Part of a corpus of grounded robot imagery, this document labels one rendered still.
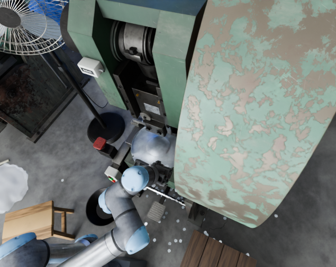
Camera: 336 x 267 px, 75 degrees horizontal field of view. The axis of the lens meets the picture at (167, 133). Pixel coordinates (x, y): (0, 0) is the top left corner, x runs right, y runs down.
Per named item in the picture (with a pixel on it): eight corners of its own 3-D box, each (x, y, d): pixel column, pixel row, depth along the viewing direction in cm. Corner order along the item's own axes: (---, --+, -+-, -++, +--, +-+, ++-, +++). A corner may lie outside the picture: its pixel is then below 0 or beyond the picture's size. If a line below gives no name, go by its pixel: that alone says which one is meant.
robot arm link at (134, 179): (114, 177, 69) (134, 160, 67) (129, 174, 79) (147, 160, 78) (127, 198, 67) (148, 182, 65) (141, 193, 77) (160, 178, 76)
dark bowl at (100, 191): (111, 234, 172) (108, 233, 166) (82, 216, 182) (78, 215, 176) (130, 198, 184) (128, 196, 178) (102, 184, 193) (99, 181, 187)
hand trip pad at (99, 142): (105, 154, 129) (99, 149, 123) (97, 151, 131) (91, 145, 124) (111, 145, 132) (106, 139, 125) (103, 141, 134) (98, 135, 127)
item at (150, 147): (140, 181, 109) (140, 180, 108) (125, 134, 123) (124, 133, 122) (194, 159, 111) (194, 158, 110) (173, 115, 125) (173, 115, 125)
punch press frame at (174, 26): (190, 208, 159) (167, 77, 43) (139, 185, 173) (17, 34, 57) (226, 122, 190) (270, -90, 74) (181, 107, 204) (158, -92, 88)
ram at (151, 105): (168, 141, 105) (158, 104, 80) (141, 131, 110) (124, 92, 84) (183, 113, 112) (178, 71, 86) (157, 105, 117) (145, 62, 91)
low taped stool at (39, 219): (33, 251, 173) (0, 250, 144) (35, 220, 185) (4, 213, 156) (75, 239, 174) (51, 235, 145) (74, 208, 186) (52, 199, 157)
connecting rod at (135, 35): (161, 112, 88) (142, 38, 59) (135, 103, 92) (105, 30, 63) (182, 74, 97) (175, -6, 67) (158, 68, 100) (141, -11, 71)
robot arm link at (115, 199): (105, 225, 68) (131, 205, 66) (93, 194, 74) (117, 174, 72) (120, 223, 75) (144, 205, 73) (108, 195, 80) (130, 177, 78)
